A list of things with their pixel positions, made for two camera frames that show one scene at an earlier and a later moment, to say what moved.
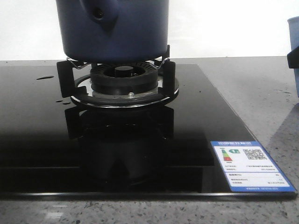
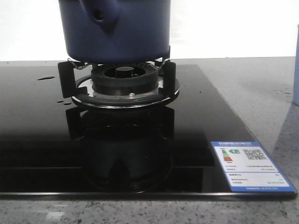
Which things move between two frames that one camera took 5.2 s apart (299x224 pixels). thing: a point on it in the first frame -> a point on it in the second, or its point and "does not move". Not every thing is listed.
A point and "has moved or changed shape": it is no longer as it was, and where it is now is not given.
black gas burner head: (126, 78) does not move
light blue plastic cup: (293, 57) has moved or changed shape
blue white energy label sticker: (247, 167) does not move
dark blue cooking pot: (113, 31) does not move
